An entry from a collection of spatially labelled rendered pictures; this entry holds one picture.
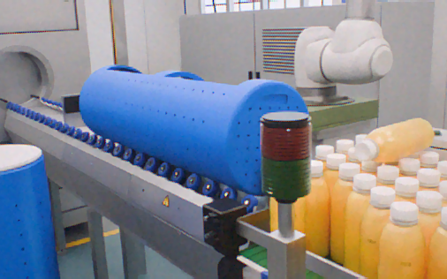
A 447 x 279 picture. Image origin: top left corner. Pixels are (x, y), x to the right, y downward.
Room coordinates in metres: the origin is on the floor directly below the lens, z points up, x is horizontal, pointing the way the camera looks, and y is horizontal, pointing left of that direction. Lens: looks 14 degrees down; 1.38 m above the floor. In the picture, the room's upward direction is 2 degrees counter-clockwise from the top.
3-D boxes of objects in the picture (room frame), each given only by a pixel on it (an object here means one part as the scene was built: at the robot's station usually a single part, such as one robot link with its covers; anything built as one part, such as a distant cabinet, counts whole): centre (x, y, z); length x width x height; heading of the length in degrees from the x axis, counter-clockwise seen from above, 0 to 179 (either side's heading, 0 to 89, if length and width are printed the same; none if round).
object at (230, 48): (3.68, -0.48, 0.72); 2.15 x 0.54 x 1.45; 34
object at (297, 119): (0.59, -0.08, 1.18); 0.06 x 0.06 x 0.16
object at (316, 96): (1.85, -0.36, 1.09); 0.22 x 0.18 x 0.06; 40
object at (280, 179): (0.59, -0.08, 1.18); 0.06 x 0.06 x 0.05
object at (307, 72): (1.83, -0.38, 1.23); 0.18 x 0.16 x 0.22; 32
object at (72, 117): (2.18, 0.66, 1.00); 0.10 x 0.04 x 0.15; 127
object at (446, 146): (1.12, -0.50, 1.05); 0.20 x 0.10 x 0.10; 37
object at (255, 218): (1.05, -0.19, 0.96); 0.40 x 0.01 x 0.03; 127
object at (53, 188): (2.78, 1.02, 0.31); 0.06 x 0.06 x 0.63; 37
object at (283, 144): (0.59, -0.08, 1.23); 0.06 x 0.06 x 0.04
